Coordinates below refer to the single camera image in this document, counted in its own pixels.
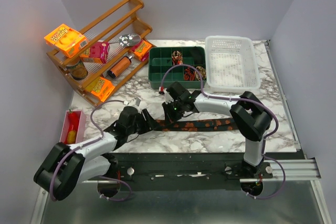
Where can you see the orange black bottle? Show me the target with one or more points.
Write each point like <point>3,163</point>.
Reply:
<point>119,67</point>

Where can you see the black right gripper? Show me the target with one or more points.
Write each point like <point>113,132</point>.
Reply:
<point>168,115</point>

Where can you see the silver metal spoon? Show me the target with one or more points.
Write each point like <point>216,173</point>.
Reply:
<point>127,40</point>

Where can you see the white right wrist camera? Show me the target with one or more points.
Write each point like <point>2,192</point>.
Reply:
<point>168,99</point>

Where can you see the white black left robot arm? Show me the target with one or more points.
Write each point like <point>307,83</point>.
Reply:
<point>67,165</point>

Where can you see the pink sponge box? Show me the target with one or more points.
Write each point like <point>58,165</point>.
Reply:
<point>97,53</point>

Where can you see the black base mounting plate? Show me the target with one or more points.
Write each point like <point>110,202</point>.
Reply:
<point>185,171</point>

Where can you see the rolled tie top compartment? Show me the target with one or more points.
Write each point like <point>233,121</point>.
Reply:
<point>177,57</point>

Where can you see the aluminium frame rail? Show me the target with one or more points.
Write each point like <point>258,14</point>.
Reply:
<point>295,170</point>

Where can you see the small orange pink box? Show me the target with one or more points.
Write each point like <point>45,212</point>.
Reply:
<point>141,50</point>

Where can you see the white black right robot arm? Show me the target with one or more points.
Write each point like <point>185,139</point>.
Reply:
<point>252,118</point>

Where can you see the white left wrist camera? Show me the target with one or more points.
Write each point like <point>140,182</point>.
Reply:
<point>135,102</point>

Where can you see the large orange sponge box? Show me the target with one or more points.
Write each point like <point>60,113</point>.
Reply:
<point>66,40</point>

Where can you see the red toy pepper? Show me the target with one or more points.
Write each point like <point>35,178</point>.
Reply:
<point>73,119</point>

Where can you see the rolled beige patterned tie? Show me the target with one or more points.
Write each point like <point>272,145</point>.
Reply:
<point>201,71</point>

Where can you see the rolled orange black tie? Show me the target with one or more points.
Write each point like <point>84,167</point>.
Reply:
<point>189,74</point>

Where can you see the dark orange-patterned necktie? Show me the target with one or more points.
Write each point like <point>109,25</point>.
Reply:
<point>207,125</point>

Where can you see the yellow toy corn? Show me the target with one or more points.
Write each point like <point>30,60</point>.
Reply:
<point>71,137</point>

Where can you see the green compartment organizer tray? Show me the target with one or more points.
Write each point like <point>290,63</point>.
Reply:
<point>185,65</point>

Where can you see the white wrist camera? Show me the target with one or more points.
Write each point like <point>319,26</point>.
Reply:
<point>135,102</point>
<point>168,99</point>

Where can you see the lower orange sponge box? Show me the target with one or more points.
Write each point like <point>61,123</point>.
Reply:
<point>100,88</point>

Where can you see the wooden three-tier rack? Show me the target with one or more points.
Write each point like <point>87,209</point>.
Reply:
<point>119,20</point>

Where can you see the food can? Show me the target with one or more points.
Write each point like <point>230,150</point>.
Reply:
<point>77,69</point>

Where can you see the pink plastic bin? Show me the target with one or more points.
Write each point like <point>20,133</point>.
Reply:
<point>68,127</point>

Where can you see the black cloth in tray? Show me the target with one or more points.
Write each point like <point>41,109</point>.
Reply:
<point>197,55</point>

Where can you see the white plastic basket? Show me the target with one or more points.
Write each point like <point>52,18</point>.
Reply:
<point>231,64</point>

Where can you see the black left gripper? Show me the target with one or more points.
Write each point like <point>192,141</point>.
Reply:
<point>147,125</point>

